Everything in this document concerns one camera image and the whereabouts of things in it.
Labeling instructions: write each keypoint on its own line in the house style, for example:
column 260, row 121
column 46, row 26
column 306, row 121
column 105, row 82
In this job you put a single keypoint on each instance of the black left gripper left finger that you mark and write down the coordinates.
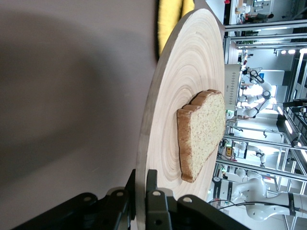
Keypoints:
column 100, row 210

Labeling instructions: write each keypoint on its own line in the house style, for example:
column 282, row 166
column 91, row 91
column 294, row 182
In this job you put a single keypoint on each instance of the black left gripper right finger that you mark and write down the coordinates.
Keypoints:
column 168, row 215

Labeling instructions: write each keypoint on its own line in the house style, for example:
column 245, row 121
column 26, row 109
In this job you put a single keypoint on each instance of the slice of bread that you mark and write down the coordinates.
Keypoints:
column 204, row 134

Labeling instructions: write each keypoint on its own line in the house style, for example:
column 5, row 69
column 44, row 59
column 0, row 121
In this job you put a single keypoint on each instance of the round wooden plate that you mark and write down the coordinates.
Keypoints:
column 187, row 72

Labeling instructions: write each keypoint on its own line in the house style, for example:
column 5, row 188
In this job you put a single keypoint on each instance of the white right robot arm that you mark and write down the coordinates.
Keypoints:
column 263, row 208

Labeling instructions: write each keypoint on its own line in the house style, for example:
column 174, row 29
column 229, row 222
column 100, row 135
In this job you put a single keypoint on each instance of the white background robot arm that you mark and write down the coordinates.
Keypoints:
column 256, row 151
column 260, row 95

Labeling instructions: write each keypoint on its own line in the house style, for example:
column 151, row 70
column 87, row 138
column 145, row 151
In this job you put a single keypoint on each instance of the beige chrome two-slot toaster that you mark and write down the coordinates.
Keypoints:
column 232, row 83

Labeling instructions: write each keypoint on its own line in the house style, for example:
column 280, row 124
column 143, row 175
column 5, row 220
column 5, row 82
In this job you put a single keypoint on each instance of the aluminium frame beam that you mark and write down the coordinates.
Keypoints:
column 263, row 27

